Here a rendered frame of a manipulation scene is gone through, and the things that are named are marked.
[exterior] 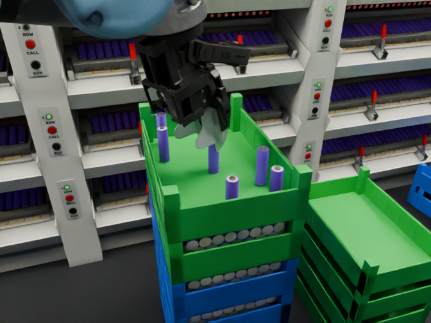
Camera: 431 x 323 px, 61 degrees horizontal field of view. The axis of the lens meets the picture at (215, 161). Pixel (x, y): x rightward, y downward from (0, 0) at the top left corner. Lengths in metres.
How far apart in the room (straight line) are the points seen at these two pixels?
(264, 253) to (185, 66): 0.29
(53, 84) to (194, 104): 0.47
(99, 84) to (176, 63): 0.47
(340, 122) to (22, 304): 1.04
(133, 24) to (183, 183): 0.39
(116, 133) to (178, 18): 0.63
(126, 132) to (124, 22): 0.80
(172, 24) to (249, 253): 0.33
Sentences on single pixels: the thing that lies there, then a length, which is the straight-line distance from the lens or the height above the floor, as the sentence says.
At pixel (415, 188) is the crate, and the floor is 0.07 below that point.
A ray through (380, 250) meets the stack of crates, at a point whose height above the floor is 0.24.
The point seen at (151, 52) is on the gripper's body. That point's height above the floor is 0.71.
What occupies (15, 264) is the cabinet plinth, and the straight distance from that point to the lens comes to 1.24.
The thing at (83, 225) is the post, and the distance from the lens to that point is 1.10.
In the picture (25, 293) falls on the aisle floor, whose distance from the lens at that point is 1.18.
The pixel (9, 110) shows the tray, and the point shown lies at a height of 0.50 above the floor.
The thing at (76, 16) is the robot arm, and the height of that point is 0.79.
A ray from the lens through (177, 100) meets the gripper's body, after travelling 0.47.
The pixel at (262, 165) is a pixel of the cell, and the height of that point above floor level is 0.52.
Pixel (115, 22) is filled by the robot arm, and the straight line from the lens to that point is 0.24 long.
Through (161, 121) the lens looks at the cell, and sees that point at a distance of 0.68.
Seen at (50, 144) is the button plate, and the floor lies 0.40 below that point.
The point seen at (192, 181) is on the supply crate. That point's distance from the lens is 0.61.
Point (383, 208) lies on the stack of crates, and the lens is 1.00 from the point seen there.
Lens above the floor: 0.82
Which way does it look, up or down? 31 degrees down
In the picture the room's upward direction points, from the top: straight up
